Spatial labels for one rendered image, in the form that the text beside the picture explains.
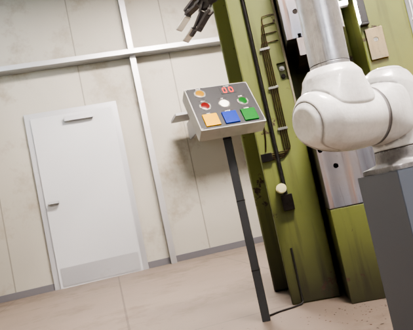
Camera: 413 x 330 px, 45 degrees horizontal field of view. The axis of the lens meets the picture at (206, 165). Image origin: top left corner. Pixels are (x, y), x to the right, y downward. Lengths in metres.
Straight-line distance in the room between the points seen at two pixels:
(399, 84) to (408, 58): 1.52
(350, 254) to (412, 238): 1.26
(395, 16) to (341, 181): 0.96
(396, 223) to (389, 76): 0.38
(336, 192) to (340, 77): 1.36
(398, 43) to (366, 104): 1.66
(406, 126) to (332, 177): 1.22
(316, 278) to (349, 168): 0.63
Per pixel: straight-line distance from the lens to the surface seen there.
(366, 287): 2.60
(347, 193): 2.54
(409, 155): 1.36
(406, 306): 1.44
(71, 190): 6.34
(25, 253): 6.44
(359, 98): 1.25
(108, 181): 6.33
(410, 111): 1.37
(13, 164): 6.51
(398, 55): 2.89
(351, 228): 2.55
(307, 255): 2.75
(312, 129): 1.20
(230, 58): 3.29
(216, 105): 2.46
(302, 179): 2.73
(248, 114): 2.44
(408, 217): 1.31
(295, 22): 2.73
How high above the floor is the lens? 0.61
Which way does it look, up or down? 5 degrees up
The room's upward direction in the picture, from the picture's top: 12 degrees counter-clockwise
